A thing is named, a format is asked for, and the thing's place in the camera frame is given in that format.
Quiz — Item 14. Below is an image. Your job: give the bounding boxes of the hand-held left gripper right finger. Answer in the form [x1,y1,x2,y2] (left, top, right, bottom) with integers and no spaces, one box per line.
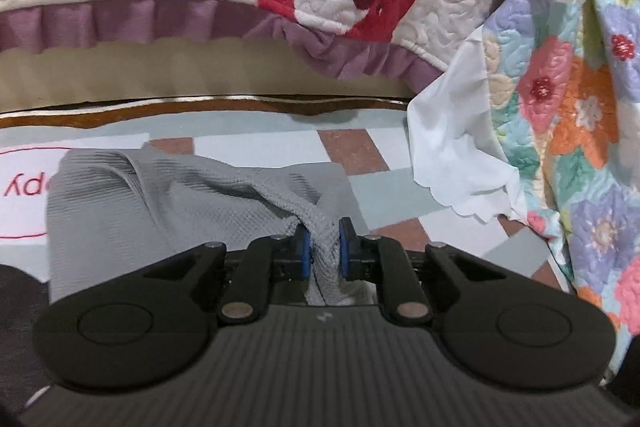
[337,217,506,326]

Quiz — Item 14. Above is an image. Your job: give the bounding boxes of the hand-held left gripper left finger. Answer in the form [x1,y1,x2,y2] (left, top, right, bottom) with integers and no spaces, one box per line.
[142,221,314,326]

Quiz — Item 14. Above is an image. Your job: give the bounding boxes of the grey knit garment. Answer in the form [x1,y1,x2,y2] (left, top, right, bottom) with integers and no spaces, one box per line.
[45,144,372,308]

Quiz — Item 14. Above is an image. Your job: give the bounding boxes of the checkered floor mat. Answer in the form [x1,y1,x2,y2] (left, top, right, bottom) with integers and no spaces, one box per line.
[0,96,557,288]

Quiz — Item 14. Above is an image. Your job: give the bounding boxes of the beige mattress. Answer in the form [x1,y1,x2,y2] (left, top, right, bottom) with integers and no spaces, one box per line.
[0,39,417,104]

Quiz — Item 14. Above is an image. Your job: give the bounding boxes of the floral patchwork quilt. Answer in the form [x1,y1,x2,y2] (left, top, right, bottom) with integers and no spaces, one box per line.
[407,0,640,358]

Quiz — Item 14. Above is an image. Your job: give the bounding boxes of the dark round cushion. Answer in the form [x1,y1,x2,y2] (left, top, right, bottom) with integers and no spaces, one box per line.
[0,263,53,408]

